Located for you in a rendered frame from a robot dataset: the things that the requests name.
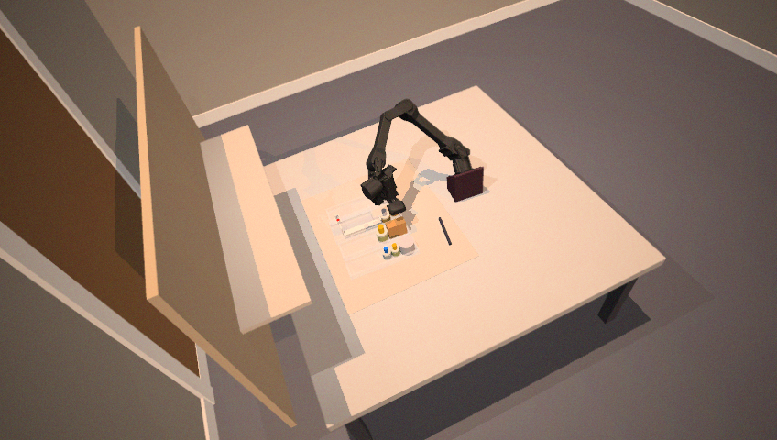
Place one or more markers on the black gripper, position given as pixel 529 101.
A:
pixel 396 207

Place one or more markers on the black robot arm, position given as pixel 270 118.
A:
pixel 406 110

